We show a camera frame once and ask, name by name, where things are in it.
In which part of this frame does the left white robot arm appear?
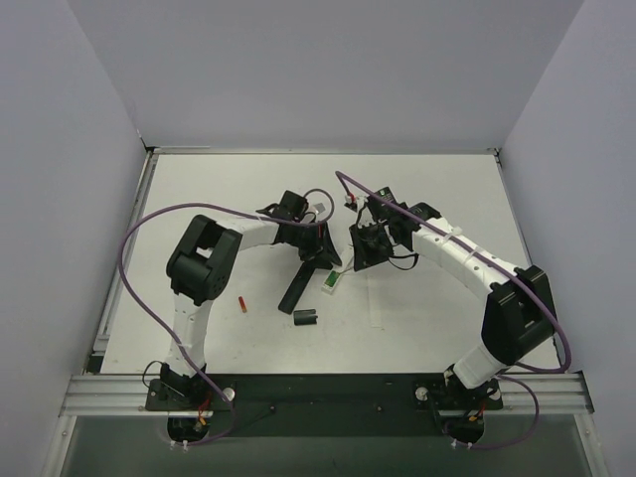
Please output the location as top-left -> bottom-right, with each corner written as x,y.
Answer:
160,191 -> 342,409

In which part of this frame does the purple cable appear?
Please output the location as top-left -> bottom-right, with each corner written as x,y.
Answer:
335,171 -> 572,374
118,187 -> 335,379

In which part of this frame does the green battery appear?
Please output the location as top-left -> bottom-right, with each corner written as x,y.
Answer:
324,272 -> 340,289

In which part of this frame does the black remote control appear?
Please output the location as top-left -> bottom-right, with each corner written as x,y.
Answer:
277,263 -> 315,314

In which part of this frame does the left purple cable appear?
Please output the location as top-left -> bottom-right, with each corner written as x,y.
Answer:
118,187 -> 335,379

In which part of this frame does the black battery cover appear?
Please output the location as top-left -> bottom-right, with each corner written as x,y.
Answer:
292,309 -> 318,326

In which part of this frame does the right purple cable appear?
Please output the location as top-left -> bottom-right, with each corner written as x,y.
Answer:
335,171 -> 572,374

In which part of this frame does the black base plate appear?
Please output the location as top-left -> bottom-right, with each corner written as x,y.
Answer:
145,373 -> 503,441

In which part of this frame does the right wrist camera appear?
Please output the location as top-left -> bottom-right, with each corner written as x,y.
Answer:
344,193 -> 368,213

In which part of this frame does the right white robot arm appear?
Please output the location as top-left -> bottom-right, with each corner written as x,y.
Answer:
345,187 -> 555,390

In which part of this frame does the white remote control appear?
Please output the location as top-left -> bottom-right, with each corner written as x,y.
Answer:
321,270 -> 342,295

